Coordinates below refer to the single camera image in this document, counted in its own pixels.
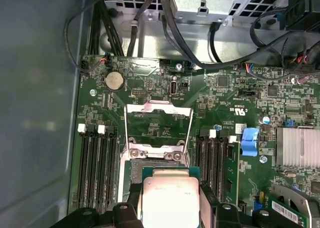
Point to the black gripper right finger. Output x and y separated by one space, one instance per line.
225 218

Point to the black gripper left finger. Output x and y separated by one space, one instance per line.
125 218

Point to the silver green CPU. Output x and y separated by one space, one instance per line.
170 200

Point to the metal socket cover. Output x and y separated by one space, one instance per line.
137 108

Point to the CPU socket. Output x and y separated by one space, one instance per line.
136 170

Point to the black RAM slot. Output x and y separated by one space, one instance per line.
112 168
82 168
212 163
102 168
92 168
222 168
202 158

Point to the installed RAM stick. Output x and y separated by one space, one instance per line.
232 173

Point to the silver motherboard screw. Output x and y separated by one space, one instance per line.
92 92
178 67
263 159

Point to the black graphics card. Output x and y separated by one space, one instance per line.
295 208

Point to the blue plastic clip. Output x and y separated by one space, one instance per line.
250 140

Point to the silver finned heatsink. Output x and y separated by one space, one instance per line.
297 148

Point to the green motherboard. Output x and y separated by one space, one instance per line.
225 108

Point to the black open PC case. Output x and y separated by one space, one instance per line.
37 113

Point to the silver coin cell battery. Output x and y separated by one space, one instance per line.
114 81

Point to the internal USB port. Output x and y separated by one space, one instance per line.
173 87

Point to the metal drive cage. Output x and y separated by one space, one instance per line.
200 11

